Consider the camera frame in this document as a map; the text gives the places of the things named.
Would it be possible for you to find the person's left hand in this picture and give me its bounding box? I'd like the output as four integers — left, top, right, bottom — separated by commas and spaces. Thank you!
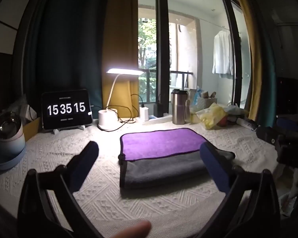
105, 221, 152, 238

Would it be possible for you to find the white tablet stand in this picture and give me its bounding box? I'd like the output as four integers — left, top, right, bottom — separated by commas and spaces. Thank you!
51, 125, 86, 135

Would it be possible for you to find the white textured tablecloth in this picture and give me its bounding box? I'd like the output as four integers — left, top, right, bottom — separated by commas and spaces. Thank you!
0, 122, 295, 238

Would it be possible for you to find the white desk lamp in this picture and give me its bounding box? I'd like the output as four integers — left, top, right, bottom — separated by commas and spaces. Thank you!
98, 67, 145, 131

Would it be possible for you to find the yellow plastic bag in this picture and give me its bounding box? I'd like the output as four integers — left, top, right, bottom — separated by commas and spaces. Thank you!
196, 103, 228, 130

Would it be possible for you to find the white tube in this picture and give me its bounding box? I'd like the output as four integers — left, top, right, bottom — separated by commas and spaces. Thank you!
235, 117, 257, 131

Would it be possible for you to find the yellow curtain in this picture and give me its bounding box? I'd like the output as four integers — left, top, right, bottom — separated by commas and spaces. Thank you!
228, 0, 264, 122
101, 0, 140, 119

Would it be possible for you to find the balcony railing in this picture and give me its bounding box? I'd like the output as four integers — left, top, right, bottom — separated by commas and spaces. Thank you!
138, 68, 194, 104

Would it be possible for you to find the black charger plug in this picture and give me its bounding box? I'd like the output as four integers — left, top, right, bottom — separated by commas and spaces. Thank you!
154, 101, 165, 118

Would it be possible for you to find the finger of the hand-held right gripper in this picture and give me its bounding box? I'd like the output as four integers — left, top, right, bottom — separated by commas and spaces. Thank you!
256, 126, 281, 145
276, 117, 298, 132

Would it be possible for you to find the white hanging shirt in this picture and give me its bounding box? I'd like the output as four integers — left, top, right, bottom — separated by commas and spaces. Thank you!
212, 30, 235, 76

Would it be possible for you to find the black cable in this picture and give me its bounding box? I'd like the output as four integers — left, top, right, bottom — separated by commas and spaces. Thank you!
106, 94, 144, 132

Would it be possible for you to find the white power strip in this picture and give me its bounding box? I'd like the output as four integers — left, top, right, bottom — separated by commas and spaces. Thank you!
135, 113, 175, 126

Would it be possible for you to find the stainless steel tumbler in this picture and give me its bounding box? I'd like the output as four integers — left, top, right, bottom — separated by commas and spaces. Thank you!
170, 88, 190, 125

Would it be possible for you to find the purple and grey towel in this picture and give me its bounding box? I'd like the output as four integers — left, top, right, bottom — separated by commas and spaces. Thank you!
118, 128, 236, 189

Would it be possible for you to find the black tablet with clock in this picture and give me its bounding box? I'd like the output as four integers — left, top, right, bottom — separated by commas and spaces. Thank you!
41, 88, 94, 130

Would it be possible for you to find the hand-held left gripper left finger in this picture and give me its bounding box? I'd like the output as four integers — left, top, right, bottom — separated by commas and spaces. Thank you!
17, 141, 105, 238

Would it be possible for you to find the dark teal curtain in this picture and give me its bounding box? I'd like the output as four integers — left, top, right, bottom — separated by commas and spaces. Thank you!
14, 0, 113, 116
259, 45, 278, 127

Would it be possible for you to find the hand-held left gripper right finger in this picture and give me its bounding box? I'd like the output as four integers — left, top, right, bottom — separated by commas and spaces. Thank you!
198, 142, 282, 238

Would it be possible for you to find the woven storage basket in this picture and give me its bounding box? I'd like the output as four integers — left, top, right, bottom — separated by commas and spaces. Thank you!
196, 96, 218, 110

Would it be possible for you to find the white round humidifier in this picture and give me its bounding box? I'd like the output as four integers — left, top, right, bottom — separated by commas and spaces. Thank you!
0, 111, 27, 171

